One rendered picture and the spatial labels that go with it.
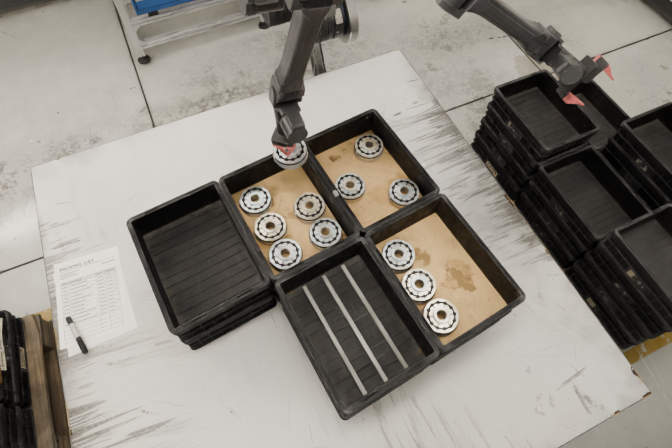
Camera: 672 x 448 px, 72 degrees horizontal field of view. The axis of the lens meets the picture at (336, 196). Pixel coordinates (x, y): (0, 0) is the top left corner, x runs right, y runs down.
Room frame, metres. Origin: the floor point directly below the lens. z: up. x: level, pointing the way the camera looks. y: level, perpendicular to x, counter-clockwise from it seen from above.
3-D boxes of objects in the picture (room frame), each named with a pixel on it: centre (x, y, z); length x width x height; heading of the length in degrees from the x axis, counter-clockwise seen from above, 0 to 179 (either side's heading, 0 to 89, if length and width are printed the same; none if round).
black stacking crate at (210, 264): (0.54, 0.41, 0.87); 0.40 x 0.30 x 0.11; 32
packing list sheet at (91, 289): (0.46, 0.79, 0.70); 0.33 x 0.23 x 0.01; 26
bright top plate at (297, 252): (0.56, 0.15, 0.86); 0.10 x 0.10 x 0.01
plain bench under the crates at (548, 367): (0.58, 0.10, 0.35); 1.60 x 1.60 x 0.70; 26
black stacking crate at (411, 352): (0.35, -0.06, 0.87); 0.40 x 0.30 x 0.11; 32
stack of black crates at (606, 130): (1.59, -1.30, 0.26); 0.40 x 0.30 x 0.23; 26
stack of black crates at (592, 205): (1.05, -1.12, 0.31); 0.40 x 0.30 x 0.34; 26
